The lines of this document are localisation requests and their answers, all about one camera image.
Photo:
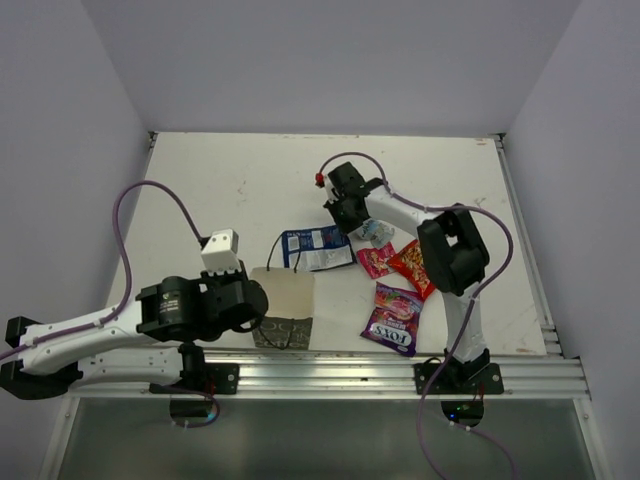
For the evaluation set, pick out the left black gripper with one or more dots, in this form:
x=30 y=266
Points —
x=210 y=280

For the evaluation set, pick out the pink candy packet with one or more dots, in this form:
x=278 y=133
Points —
x=375 y=260

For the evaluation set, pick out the blue snack packet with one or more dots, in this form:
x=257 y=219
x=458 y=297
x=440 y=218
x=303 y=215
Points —
x=316 y=249

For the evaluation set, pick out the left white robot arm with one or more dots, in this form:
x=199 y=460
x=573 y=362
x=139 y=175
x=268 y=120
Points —
x=152 y=339

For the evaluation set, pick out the brown paper bag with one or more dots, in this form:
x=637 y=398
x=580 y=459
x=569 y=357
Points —
x=288 y=323

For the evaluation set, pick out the aluminium mounting rail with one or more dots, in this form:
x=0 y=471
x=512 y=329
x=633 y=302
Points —
x=297 y=375

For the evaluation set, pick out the purple Fox's candy bag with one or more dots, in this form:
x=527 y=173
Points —
x=394 y=320

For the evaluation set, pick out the red orange snack packet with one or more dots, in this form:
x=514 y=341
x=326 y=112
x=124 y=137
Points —
x=409 y=263

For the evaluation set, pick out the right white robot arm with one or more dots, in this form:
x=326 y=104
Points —
x=454 y=255

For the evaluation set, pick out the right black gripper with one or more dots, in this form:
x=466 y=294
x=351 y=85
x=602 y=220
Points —
x=344 y=227

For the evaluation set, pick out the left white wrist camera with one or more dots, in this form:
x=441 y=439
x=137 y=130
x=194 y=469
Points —
x=219 y=254

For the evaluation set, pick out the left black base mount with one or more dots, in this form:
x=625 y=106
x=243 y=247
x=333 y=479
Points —
x=220 y=377

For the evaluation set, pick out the small silver snack packet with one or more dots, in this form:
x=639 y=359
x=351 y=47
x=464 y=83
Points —
x=377 y=233

